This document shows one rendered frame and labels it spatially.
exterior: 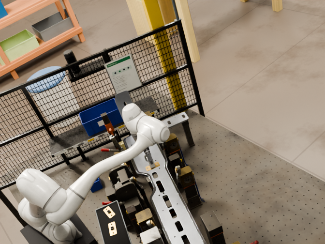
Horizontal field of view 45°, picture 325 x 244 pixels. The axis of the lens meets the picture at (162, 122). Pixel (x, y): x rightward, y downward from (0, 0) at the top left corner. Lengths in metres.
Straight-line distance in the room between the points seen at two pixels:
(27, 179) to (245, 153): 1.65
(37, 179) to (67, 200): 0.17
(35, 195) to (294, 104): 3.17
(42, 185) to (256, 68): 3.65
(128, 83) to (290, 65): 2.51
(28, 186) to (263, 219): 1.45
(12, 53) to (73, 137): 3.78
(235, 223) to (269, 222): 0.21
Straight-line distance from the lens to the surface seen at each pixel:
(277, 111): 4.39
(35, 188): 1.96
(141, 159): 2.73
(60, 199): 1.95
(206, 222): 2.24
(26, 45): 6.79
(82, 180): 1.98
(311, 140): 4.05
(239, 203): 2.70
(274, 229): 2.57
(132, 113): 1.98
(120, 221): 2.23
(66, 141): 3.14
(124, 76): 3.09
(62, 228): 2.50
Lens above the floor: 2.84
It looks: 38 degrees down
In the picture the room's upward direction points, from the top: 19 degrees counter-clockwise
